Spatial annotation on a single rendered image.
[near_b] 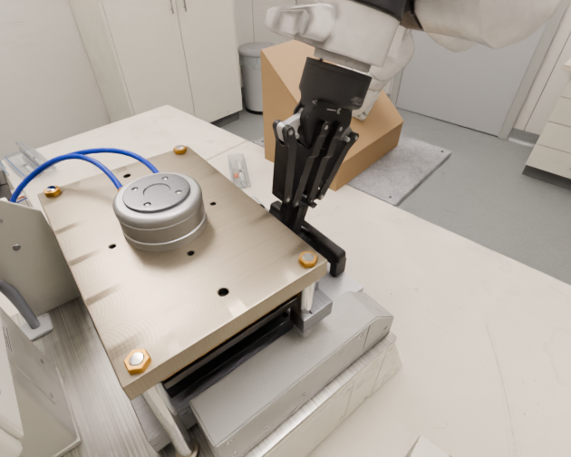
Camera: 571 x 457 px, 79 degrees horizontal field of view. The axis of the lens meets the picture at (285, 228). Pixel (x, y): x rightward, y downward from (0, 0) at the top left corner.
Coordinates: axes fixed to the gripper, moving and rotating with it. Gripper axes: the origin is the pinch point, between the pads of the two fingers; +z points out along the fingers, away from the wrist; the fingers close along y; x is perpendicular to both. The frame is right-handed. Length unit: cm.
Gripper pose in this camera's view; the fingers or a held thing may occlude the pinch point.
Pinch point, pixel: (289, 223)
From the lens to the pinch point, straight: 47.1
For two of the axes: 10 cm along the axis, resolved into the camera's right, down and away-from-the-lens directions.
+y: 7.4, -1.2, 6.6
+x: -6.2, -5.2, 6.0
